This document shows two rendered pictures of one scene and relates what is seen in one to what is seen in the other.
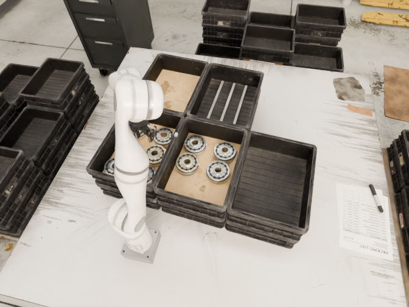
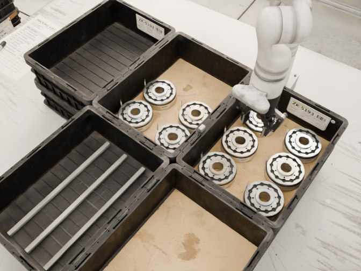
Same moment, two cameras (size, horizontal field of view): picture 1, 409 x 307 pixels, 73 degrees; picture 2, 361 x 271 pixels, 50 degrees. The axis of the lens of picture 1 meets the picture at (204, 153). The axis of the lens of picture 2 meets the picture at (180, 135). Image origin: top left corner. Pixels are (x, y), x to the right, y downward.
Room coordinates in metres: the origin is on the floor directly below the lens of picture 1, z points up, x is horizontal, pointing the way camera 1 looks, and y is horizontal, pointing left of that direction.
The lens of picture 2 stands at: (1.34, 0.26, 1.75)
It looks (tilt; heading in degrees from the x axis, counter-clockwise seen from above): 55 degrees down; 199
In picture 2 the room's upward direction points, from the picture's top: 1 degrees clockwise
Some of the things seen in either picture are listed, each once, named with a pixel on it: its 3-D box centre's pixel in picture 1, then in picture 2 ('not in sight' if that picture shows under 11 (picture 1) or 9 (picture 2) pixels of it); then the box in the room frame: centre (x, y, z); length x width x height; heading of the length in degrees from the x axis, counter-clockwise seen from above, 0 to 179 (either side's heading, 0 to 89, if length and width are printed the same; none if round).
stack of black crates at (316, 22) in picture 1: (313, 38); not in sight; (2.25, -1.01, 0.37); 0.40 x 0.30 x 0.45; 77
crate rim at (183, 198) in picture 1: (203, 159); (175, 88); (0.63, 0.01, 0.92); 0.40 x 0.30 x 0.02; 161
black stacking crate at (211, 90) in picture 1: (226, 101); (77, 194); (1.01, -0.12, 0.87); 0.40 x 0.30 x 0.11; 161
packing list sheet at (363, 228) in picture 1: (364, 218); (26, 44); (0.43, -0.70, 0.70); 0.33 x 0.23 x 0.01; 166
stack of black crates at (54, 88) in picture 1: (66, 100); not in sight; (1.56, 1.06, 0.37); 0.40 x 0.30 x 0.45; 167
